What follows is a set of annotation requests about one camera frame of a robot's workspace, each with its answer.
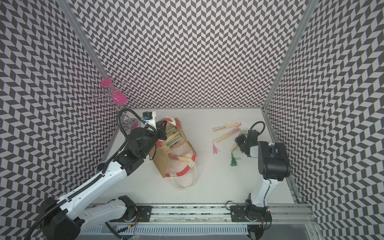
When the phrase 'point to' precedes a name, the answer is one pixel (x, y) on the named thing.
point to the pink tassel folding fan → (217, 128)
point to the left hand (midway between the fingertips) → (166, 121)
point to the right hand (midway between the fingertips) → (236, 139)
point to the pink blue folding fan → (177, 141)
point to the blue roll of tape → (100, 166)
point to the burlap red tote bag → (174, 156)
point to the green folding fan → (233, 159)
